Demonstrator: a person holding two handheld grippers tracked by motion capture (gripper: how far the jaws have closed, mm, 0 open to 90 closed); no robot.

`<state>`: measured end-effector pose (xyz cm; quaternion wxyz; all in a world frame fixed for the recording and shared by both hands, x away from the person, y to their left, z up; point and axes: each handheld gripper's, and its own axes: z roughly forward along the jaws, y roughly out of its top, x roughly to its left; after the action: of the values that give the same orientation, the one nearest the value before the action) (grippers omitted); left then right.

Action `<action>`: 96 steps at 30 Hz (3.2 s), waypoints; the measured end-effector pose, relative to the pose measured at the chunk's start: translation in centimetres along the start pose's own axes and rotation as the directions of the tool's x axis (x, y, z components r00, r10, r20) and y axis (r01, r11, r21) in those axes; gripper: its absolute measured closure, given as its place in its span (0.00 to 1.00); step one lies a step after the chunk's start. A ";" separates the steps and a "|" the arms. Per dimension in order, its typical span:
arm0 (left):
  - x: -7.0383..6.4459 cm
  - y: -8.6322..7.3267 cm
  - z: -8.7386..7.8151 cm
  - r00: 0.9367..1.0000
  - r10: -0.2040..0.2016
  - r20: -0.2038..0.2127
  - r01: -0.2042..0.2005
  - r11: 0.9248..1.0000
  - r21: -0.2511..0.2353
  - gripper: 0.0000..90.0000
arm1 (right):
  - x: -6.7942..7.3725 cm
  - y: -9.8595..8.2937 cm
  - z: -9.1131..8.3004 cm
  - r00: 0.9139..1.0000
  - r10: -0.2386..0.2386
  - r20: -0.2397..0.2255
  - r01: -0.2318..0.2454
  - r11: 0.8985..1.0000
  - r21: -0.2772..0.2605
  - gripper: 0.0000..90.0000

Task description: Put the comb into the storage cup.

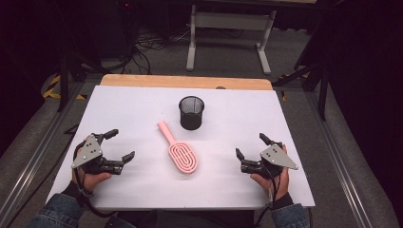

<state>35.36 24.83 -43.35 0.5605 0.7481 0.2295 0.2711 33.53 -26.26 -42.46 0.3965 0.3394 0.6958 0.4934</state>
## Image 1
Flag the black mesh pen cup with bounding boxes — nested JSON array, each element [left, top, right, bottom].
[[178, 95, 205, 131]]

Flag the pink hairbrush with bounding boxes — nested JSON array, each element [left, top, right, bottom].
[[156, 120, 199, 175]]

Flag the person's right hand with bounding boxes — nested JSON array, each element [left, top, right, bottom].
[[250, 166, 291, 201]]

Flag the black metal stand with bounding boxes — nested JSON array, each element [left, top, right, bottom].
[[56, 53, 106, 112], [272, 60, 331, 122]]

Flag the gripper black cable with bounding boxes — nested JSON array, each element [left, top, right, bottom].
[[253, 164, 283, 227], [71, 148, 118, 219]]

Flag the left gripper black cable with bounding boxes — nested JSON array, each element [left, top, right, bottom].
[[71, 148, 118, 219]]

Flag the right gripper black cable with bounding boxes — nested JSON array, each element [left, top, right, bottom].
[[253, 164, 283, 227]]

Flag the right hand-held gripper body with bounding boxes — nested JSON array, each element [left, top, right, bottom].
[[240, 140, 299, 180]]

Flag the tangle of black floor cables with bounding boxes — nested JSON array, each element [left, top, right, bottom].
[[125, 27, 191, 75]]

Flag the aluminium floor rail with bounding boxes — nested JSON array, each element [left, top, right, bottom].
[[0, 82, 86, 226], [305, 91, 374, 228]]

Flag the yellow black hazard tape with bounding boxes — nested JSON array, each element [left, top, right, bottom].
[[42, 74, 88, 101]]

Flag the person's left hand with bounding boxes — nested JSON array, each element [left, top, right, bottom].
[[72, 168, 113, 194]]

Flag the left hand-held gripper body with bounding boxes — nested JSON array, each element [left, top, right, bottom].
[[71, 132, 125, 176]]

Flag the white metal table frame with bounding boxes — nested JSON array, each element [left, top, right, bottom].
[[185, 4, 278, 76]]

